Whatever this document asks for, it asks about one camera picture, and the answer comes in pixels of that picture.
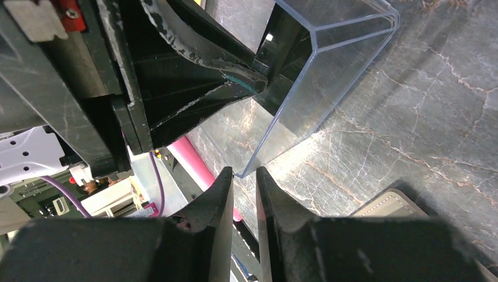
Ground clear acrylic card tray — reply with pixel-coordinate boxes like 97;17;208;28
201;1;399;178

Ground beige card holder wallet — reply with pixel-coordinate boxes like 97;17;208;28
350;189;498;282

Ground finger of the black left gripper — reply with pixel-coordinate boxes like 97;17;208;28
140;1;262;76
113;39;268;153

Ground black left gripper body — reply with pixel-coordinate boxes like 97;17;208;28
1;1;149;177

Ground pink cylindrical marker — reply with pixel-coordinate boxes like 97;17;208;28
167;136;244;223

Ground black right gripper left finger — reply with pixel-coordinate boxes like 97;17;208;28
0;166;235;282

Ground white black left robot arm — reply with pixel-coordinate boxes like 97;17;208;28
1;1;268;186

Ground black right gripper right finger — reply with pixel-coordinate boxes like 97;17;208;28
255;166;491;282

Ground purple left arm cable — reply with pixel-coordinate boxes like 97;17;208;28
39;152;166;219

